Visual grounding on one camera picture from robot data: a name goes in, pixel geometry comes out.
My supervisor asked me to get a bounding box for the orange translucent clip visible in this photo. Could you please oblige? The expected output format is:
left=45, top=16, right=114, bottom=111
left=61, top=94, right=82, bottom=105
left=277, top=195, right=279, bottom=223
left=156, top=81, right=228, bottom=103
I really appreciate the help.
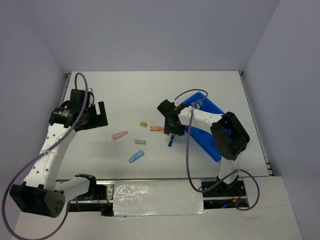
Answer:
left=149, top=126, right=165, bottom=132

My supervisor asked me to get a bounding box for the blue white marker pen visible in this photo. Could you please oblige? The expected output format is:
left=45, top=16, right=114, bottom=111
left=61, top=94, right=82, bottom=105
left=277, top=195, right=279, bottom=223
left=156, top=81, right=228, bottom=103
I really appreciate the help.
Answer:
left=167, top=135, right=175, bottom=147

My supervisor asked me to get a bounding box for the pink translucent clip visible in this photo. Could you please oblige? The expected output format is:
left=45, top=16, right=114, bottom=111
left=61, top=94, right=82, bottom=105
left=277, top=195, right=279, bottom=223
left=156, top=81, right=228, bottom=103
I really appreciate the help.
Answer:
left=111, top=130, right=128, bottom=141

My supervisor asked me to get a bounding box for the tan small eraser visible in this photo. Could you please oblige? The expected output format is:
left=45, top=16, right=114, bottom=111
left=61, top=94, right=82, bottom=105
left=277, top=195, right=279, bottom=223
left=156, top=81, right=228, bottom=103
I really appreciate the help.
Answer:
left=140, top=121, right=147, bottom=127

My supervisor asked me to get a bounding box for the grey rectangular eraser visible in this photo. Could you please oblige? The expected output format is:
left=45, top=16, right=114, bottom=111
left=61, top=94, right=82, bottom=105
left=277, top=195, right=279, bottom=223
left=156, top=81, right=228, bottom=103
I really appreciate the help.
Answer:
left=134, top=139, right=146, bottom=145

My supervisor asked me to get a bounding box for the blue translucent clip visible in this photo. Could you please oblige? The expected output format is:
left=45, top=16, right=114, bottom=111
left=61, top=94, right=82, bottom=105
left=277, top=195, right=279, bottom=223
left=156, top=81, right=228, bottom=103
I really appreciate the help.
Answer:
left=128, top=150, right=145, bottom=164

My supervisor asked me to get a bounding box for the blue patterned jar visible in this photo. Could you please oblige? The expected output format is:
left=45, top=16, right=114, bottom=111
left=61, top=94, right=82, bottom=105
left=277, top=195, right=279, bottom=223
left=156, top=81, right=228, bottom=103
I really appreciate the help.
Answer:
left=190, top=101, right=205, bottom=111

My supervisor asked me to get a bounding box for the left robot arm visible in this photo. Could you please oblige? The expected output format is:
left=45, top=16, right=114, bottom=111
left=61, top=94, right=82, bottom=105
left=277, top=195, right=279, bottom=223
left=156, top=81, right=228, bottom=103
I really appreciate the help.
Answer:
left=9, top=88, right=108, bottom=218

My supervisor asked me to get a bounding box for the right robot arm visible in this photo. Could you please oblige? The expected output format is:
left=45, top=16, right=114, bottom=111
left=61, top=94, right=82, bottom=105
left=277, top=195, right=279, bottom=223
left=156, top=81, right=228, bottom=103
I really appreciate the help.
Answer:
left=157, top=99, right=250, bottom=196

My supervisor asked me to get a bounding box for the blue compartment tray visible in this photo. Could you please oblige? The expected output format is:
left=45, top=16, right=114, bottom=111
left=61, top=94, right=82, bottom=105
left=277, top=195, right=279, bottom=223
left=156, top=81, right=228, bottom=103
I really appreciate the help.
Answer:
left=183, top=91, right=224, bottom=162

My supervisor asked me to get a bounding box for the silver foil sheet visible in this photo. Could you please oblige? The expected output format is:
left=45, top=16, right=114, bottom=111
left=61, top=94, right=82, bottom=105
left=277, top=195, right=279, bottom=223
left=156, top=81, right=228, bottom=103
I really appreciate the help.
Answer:
left=113, top=180, right=206, bottom=217

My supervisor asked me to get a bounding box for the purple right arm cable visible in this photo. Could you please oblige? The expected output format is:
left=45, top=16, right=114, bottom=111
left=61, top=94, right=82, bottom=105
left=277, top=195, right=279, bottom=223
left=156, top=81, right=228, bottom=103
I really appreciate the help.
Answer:
left=173, top=89, right=261, bottom=212

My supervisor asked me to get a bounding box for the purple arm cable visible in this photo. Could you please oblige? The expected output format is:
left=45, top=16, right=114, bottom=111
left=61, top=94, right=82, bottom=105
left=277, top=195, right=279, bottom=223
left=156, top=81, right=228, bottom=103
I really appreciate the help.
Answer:
left=173, top=89, right=261, bottom=212
left=1, top=72, right=90, bottom=238

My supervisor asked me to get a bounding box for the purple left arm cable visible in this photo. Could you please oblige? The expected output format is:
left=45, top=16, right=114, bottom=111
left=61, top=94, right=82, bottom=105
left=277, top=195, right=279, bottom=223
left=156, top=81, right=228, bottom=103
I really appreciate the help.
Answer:
left=1, top=72, right=90, bottom=238

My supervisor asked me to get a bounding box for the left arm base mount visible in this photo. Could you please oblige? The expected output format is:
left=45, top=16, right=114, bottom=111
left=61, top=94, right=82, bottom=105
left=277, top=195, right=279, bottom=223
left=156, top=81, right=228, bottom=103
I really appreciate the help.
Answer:
left=69, top=181, right=115, bottom=217

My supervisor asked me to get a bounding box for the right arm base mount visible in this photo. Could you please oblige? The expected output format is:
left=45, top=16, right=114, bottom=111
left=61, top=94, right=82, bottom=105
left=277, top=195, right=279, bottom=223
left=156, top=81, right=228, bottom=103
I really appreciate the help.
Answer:
left=202, top=180, right=249, bottom=210

